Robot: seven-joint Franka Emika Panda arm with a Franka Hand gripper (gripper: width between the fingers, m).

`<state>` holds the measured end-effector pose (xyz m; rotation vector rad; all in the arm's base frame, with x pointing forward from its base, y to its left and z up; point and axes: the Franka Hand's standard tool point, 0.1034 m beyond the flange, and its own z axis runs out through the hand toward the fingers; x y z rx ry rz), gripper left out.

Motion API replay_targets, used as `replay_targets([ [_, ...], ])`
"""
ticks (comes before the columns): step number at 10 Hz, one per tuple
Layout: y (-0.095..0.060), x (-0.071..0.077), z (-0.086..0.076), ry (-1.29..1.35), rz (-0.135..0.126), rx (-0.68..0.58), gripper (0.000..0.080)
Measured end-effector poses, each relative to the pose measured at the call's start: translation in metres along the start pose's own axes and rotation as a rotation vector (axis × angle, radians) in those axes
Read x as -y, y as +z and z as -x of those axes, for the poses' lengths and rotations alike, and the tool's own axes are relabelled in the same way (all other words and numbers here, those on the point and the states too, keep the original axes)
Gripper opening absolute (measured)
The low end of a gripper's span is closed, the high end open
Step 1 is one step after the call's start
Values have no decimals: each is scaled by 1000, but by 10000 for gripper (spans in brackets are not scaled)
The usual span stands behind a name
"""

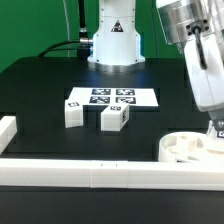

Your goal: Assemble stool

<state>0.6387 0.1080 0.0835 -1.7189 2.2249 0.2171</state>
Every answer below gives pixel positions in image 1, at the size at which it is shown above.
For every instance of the white barrier wall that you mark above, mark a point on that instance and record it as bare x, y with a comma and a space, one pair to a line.
111, 174
8, 129

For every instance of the white marker sheet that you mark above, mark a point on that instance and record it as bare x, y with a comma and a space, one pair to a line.
104, 96

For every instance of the white left barrier wall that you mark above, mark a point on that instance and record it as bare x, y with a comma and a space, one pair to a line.
8, 129

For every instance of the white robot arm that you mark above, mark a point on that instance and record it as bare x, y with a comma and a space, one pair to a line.
195, 26

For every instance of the white front barrier wall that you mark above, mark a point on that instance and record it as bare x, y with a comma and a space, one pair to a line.
111, 174

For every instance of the white round stool seat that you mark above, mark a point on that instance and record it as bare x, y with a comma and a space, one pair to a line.
187, 147

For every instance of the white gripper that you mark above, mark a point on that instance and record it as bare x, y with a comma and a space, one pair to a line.
207, 85

